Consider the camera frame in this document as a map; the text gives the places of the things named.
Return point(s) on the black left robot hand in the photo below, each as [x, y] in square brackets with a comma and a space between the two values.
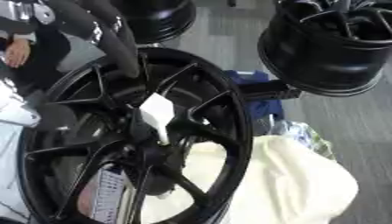
[115, 49]

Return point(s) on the person's hand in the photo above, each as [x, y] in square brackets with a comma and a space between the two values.
[18, 54]

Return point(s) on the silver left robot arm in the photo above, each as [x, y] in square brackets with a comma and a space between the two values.
[23, 10]

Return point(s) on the black wheel rim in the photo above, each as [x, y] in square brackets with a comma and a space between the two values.
[316, 58]
[158, 20]

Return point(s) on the large black spoked wheel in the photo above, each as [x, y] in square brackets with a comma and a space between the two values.
[232, 137]

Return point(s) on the person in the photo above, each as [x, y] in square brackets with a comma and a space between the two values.
[41, 58]

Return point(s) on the white fabric sheet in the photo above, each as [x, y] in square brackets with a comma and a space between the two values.
[11, 140]

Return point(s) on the grey perforated panel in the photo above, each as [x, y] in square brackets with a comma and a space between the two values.
[107, 195]

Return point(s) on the black stand bar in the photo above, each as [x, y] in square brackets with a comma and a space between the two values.
[270, 89]

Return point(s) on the clear plastic bag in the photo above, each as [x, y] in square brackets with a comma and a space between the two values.
[306, 135]

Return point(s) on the cream cloth bag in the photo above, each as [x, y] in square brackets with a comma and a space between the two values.
[291, 180]

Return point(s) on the blue stand frame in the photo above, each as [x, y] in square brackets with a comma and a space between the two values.
[265, 109]

